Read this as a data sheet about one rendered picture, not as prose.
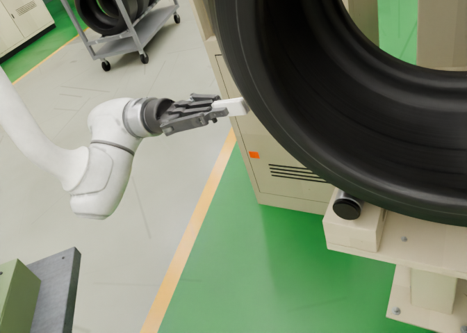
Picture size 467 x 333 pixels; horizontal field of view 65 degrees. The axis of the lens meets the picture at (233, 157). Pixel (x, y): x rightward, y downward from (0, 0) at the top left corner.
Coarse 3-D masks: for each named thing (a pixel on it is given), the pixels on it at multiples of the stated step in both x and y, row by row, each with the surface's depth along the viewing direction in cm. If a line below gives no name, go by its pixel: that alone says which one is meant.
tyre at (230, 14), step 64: (256, 0) 40; (320, 0) 65; (256, 64) 44; (320, 64) 69; (384, 64) 68; (320, 128) 62; (384, 128) 67; (448, 128) 65; (384, 192) 49; (448, 192) 46
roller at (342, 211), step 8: (344, 192) 59; (336, 200) 59; (344, 200) 58; (352, 200) 58; (360, 200) 58; (336, 208) 59; (344, 208) 59; (352, 208) 58; (360, 208) 58; (344, 216) 60; (352, 216) 59
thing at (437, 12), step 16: (432, 0) 67; (448, 0) 66; (464, 0) 65; (432, 16) 69; (448, 16) 67; (464, 16) 66; (432, 32) 70; (448, 32) 69; (464, 32) 68; (416, 48) 74; (432, 48) 72; (448, 48) 71; (464, 48) 70; (416, 64) 76; (432, 64) 74; (448, 64) 73; (464, 64) 72; (416, 272) 119; (416, 288) 124; (432, 288) 120; (448, 288) 117; (416, 304) 130; (432, 304) 126; (448, 304) 123
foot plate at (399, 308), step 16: (400, 272) 142; (400, 288) 138; (464, 288) 131; (400, 304) 133; (464, 304) 127; (400, 320) 129; (416, 320) 127; (432, 320) 126; (448, 320) 125; (464, 320) 123
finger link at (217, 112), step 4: (212, 108) 71; (216, 108) 70; (220, 108) 69; (224, 108) 68; (208, 112) 70; (212, 112) 70; (216, 112) 69; (220, 112) 69; (224, 112) 69; (228, 112) 69; (204, 116) 70; (208, 116) 70; (212, 116) 70; (216, 116) 70; (220, 116) 70; (224, 116) 69; (204, 120) 70; (208, 120) 70
